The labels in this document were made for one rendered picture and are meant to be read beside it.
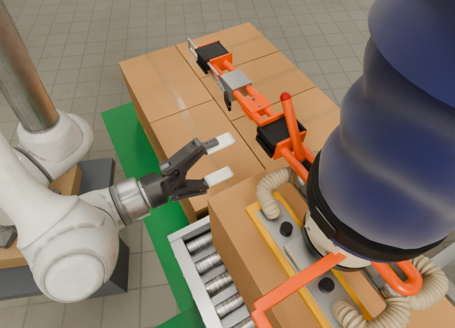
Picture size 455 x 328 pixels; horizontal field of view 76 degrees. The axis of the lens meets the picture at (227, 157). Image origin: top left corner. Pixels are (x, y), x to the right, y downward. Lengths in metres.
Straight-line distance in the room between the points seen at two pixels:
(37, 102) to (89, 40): 2.57
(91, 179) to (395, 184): 1.11
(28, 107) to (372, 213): 0.85
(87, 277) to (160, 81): 1.57
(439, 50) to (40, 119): 0.92
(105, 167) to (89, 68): 1.91
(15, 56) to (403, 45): 0.79
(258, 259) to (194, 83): 1.27
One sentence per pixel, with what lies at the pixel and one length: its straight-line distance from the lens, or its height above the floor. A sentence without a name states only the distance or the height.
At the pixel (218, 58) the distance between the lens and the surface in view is 0.90.
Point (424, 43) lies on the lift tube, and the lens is 0.28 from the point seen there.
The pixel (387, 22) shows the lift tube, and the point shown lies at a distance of 0.31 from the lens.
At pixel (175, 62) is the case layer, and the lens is 2.04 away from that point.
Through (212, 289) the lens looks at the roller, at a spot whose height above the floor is 0.55.
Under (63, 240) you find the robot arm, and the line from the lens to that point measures 0.45.
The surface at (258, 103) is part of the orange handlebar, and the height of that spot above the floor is 1.21.
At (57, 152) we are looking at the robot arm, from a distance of 1.05.
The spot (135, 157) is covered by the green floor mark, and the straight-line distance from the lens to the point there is 2.24.
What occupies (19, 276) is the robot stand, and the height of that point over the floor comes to 0.75.
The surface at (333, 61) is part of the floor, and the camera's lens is 3.09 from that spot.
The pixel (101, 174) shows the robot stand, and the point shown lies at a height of 0.75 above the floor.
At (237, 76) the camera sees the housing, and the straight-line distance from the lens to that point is 0.85.
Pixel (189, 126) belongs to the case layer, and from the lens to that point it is 1.62.
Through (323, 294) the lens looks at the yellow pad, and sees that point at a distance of 0.70.
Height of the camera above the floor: 1.76
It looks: 55 degrees down
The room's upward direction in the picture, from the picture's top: straight up
